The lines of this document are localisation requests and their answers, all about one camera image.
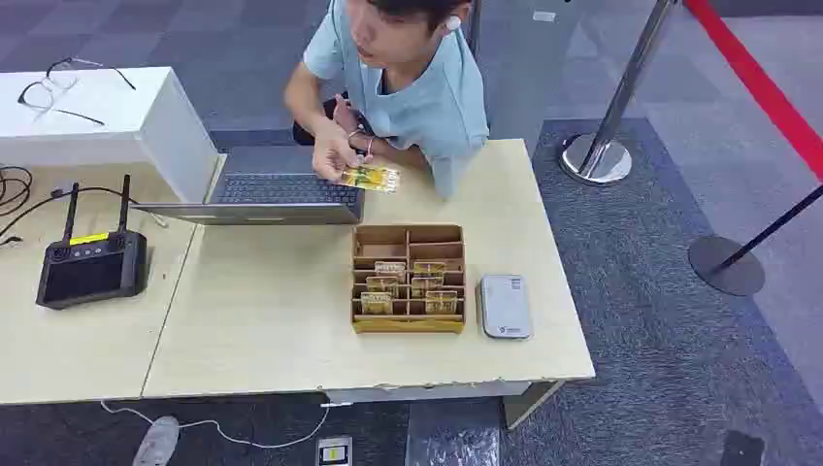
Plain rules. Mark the wooden card box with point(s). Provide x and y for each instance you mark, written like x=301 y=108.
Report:
x=408 y=325

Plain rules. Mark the person's right hand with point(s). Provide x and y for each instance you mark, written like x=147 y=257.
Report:
x=329 y=151

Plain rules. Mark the grey laptop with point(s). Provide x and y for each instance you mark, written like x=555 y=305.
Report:
x=283 y=190

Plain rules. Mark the red barrier belt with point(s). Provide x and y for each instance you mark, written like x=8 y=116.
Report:
x=759 y=83

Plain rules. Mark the black remote controller with antennas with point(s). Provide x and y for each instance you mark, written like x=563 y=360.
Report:
x=90 y=273

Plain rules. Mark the grey card reader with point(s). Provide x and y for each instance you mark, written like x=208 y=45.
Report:
x=506 y=307

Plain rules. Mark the person's left hand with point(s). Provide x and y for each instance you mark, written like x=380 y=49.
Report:
x=347 y=116

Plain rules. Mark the chrome stanchion post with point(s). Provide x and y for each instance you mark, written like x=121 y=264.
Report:
x=595 y=157

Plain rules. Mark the white floor label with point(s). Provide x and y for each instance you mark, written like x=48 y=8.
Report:
x=544 y=16

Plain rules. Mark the yellow printed card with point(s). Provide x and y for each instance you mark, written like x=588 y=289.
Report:
x=425 y=286
x=382 y=285
x=429 y=268
x=376 y=303
x=441 y=301
x=390 y=270
x=376 y=179

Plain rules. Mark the person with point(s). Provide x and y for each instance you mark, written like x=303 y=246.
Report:
x=437 y=96

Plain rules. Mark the floor power socket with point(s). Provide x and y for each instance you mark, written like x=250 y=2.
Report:
x=334 y=453

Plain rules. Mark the white box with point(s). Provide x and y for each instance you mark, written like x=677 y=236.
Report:
x=96 y=138

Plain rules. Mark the black stanchion post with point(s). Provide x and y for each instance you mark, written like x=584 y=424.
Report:
x=726 y=265

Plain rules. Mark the black-rimmed eyeglasses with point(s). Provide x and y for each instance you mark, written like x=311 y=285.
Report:
x=59 y=80

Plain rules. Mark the pale desk leg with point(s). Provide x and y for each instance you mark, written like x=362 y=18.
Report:
x=521 y=405

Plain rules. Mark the dark plastic-wrapped panel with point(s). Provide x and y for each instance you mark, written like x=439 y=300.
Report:
x=450 y=437

